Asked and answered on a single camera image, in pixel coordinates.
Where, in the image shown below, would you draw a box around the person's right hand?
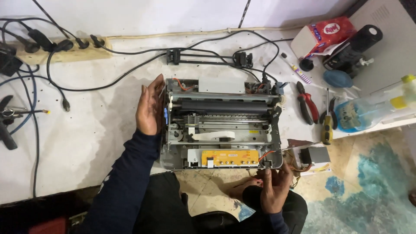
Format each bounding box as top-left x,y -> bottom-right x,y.
257,162 -> 294,215

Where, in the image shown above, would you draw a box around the person's left hand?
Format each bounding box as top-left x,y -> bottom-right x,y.
136,74 -> 166,136

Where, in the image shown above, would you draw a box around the grey printer chassis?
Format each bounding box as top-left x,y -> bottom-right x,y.
159,77 -> 290,171

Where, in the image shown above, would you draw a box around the grey power supply module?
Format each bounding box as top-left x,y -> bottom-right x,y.
283,142 -> 332,177

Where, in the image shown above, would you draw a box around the person's black trousers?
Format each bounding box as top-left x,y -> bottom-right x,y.
132,172 -> 309,234

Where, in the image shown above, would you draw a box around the wooden power strip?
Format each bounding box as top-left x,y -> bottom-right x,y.
15,36 -> 113,64

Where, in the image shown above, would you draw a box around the clear spray bottle blue liquid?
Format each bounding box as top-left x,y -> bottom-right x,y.
334,74 -> 416,133

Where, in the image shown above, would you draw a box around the white purple toothbrush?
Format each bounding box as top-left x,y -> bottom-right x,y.
281,52 -> 312,85

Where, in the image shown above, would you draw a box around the large black power plug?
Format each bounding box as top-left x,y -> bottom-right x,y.
19,22 -> 55,53

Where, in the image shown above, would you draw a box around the blue rubber air blower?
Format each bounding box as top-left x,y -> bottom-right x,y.
323,70 -> 354,88

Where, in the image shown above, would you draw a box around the black round cap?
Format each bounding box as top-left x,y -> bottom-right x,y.
299,58 -> 314,72

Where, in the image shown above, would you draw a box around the black power adapter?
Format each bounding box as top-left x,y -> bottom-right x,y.
0,43 -> 24,77

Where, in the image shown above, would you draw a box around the red object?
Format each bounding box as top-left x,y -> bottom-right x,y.
28,216 -> 69,234

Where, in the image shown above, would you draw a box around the red white tissue packet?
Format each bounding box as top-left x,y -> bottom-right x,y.
290,16 -> 358,60

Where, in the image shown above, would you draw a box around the black cylindrical roller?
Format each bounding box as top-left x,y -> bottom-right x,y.
323,24 -> 384,76

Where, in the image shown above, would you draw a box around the white appliance housing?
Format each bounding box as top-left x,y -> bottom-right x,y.
348,0 -> 416,96

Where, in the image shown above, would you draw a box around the black printer power cable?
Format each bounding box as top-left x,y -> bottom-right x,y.
90,30 -> 281,86

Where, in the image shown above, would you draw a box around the black printer rail part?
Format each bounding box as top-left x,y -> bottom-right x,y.
166,48 -> 254,69

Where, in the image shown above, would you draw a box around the yellow handled screwdriver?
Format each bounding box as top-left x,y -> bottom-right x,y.
321,88 -> 334,146

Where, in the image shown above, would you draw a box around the white wall cable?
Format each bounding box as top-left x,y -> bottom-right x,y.
107,25 -> 294,40

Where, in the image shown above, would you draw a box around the black cable with loose plug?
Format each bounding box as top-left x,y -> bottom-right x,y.
46,49 -> 169,113

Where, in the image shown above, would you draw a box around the red handled pliers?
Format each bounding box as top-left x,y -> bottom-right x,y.
295,81 -> 320,126

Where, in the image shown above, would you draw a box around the blue cable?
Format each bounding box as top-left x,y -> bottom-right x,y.
0,64 -> 38,136

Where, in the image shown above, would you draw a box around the black white striped cable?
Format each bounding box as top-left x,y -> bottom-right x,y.
238,0 -> 252,29

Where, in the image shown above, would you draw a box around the black handled scissors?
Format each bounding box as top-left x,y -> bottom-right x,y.
0,94 -> 51,151

